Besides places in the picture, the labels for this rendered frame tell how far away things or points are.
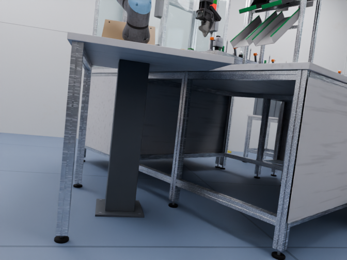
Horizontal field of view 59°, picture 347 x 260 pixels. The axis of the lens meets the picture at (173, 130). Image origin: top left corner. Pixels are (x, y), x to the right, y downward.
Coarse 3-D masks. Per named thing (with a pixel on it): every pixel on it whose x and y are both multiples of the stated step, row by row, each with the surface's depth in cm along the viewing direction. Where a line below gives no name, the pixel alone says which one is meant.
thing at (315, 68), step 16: (240, 64) 152; (256, 64) 145; (272, 64) 139; (288, 64) 133; (304, 64) 128; (176, 80) 256; (208, 80) 225; (224, 80) 212; (240, 80) 200; (256, 80) 190
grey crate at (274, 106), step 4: (256, 100) 389; (260, 100) 384; (272, 100) 372; (256, 104) 388; (260, 104) 384; (272, 104) 372; (276, 104) 368; (256, 108) 388; (260, 108) 384; (272, 108) 372; (276, 108) 368; (256, 112) 388; (260, 112) 384; (272, 112) 371; (276, 112) 367; (272, 116) 371; (276, 116) 367
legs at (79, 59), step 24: (72, 48) 121; (72, 72) 122; (120, 72) 161; (144, 72) 163; (72, 96) 124; (120, 96) 162; (144, 96) 165; (72, 120) 124; (120, 120) 163; (72, 144) 125; (120, 144) 165; (72, 168) 126; (120, 168) 166; (120, 192) 167; (96, 216) 161; (120, 216) 163; (144, 216) 166
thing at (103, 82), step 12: (96, 72) 269; (108, 72) 253; (96, 84) 269; (108, 84) 253; (96, 96) 268; (108, 96) 252; (96, 108) 268; (108, 108) 252; (96, 120) 267; (108, 120) 251; (96, 132) 266; (108, 132) 250; (96, 144) 266; (108, 144) 250; (84, 156) 291; (108, 156) 251
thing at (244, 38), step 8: (272, 16) 173; (248, 24) 181; (256, 24) 184; (264, 24) 170; (240, 32) 178; (248, 32) 182; (256, 32) 168; (232, 40) 176; (240, 40) 179; (248, 40) 166
